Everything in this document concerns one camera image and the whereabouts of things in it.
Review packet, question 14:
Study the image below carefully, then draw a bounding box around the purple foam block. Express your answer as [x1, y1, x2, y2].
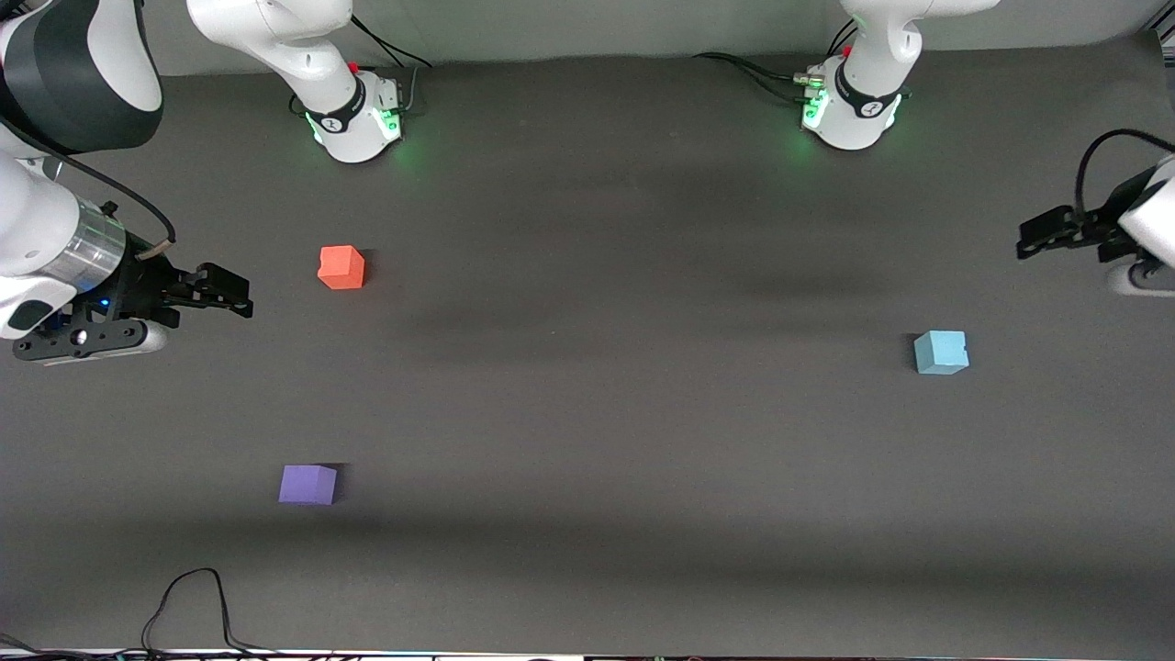
[278, 465, 339, 507]

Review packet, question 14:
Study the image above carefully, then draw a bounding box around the dark grey table cover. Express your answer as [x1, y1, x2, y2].
[0, 30, 1175, 658]

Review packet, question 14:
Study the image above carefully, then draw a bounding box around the black looped table cable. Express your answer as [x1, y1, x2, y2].
[140, 567, 281, 658]

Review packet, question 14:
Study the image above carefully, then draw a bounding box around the black left base cable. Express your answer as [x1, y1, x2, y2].
[692, 51, 823, 105]

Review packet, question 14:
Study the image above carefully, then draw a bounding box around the black base cable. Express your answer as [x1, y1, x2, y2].
[349, 13, 433, 117]
[692, 51, 823, 105]

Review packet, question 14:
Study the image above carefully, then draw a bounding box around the blue foam block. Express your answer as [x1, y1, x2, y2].
[913, 330, 970, 376]

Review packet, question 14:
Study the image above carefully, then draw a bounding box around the black right base cable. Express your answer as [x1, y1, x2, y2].
[349, 13, 433, 117]

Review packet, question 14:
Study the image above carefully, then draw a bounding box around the orange foam block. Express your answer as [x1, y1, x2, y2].
[318, 245, 366, 291]

